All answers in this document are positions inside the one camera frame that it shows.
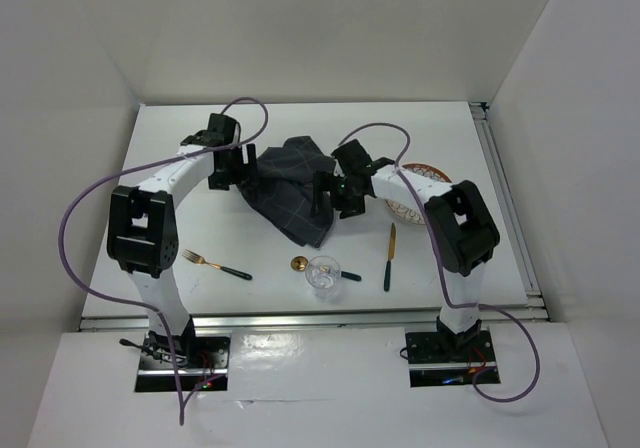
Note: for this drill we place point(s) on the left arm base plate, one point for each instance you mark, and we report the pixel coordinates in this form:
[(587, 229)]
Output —
[(205, 369)]

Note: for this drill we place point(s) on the gold knife green handle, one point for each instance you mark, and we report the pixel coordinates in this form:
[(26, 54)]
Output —
[(390, 257)]

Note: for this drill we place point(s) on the gold spoon green handle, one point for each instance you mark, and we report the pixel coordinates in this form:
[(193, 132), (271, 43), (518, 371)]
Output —
[(299, 263)]

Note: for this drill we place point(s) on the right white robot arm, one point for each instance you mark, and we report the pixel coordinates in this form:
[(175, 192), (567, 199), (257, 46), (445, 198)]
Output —
[(462, 231)]

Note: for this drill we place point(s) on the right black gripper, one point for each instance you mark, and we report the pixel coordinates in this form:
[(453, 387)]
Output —
[(326, 181)]

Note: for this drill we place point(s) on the aluminium right side rail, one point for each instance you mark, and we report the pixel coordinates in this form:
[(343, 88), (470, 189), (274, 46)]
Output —
[(535, 309)]

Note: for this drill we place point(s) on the aluminium rail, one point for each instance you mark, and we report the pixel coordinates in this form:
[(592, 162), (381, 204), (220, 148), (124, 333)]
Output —
[(535, 309), (331, 318)]

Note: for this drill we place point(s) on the aluminium front rail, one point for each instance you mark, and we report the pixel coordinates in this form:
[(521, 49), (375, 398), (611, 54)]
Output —
[(331, 318)]

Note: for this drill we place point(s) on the gold fork green handle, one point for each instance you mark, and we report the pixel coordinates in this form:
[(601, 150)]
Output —
[(197, 259)]

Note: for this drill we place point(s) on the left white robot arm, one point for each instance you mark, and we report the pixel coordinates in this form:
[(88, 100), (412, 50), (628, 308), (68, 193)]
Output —
[(142, 235)]

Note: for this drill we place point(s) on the dark grey checked napkin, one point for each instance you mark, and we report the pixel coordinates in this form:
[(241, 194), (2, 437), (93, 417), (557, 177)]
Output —
[(283, 193)]

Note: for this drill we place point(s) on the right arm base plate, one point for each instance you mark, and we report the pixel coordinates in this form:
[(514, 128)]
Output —
[(431, 362)]

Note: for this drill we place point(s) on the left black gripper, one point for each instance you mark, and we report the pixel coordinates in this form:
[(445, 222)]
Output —
[(245, 171)]

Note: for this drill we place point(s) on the clear drinking glass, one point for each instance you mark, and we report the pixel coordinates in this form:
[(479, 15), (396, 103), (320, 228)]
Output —
[(323, 274)]

